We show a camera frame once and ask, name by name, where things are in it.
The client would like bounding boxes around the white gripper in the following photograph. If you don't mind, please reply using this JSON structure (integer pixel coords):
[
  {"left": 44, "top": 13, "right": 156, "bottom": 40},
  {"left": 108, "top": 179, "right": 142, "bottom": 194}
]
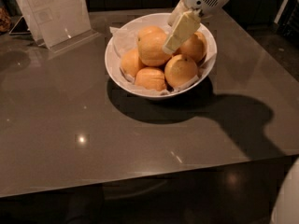
[{"left": 163, "top": 0, "right": 229, "bottom": 54}]

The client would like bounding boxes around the orange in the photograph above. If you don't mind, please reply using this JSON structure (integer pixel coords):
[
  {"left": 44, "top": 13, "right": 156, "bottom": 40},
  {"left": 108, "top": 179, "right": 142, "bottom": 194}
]
[
  {"left": 164, "top": 54, "right": 198, "bottom": 89},
  {"left": 121, "top": 49, "right": 145, "bottom": 77},
  {"left": 135, "top": 67, "right": 166, "bottom": 91},
  {"left": 176, "top": 32, "right": 207, "bottom": 63},
  {"left": 137, "top": 25, "right": 164, "bottom": 39},
  {"left": 137, "top": 32, "right": 171, "bottom": 67}
]

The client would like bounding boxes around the white ceramic bowl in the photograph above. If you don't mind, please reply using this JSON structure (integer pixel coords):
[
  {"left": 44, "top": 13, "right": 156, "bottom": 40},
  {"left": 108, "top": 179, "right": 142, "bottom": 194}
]
[{"left": 104, "top": 12, "right": 218, "bottom": 99}]

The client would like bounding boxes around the clear acrylic sign holder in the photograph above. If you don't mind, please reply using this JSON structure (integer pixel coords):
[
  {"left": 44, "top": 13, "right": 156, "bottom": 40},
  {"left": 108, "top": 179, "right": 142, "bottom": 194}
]
[{"left": 16, "top": 0, "right": 98, "bottom": 53}]

